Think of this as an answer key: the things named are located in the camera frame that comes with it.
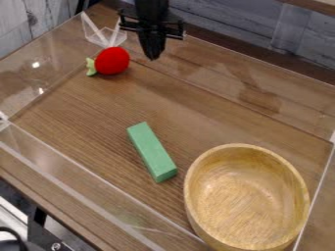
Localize black cable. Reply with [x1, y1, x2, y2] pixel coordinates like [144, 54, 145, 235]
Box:
[0, 225, 33, 251]

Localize black table leg bracket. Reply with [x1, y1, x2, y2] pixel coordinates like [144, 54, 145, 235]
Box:
[28, 208, 73, 251]

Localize clear acrylic tray walls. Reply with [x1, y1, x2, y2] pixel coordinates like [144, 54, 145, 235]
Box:
[0, 19, 335, 251]

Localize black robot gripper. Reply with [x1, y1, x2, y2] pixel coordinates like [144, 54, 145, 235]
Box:
[117, 0, 184, 60]

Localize wooden bowl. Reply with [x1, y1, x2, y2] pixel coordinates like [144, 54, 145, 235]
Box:
[183, 143, 310, 251]

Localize green foam block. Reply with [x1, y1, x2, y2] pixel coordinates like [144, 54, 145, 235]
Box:
[127, 122, 177, 183]

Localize red plush strawberry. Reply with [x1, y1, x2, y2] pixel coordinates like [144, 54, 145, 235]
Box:
[87, 47, 129, 76]

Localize clear acrylic corner bracket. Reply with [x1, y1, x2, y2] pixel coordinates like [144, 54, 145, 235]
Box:
[80, 12, 127, 48]

